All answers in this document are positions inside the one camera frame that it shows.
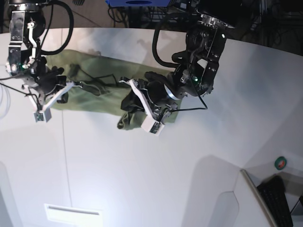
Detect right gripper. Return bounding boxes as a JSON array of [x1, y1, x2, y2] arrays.
[[34, 66, 69, 104]]

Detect grey monitor edge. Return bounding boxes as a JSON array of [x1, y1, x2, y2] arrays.
[[240, 169, 277, 227]]

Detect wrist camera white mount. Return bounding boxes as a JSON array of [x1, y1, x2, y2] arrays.
[[119, 77, 165, 136], [23, 80, 83, 123]]

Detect black keyboard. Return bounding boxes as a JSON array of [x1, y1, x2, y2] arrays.
[[257, 175, 294, 227]]

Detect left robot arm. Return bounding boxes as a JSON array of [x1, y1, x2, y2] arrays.
[[121, 0, 242, 121]]

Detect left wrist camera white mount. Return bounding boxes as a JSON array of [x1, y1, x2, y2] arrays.
[[119, 77, 165, 136]]

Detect blue box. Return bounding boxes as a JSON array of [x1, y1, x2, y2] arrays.
[[105, 0, 175, 7]]

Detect green tape roll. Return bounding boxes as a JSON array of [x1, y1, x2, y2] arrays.
[[274, 156, 287, 171]]

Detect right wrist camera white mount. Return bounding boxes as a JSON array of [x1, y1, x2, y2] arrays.
[[23, 80, 83, 123]]

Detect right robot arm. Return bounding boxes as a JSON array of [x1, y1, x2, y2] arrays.
[[3, 0, 74, 104]]

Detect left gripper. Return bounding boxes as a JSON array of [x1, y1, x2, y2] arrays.
[[121, 71, 185, 118]]

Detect white charging cable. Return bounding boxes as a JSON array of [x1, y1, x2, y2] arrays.
[[0, 82, 12, 119]]

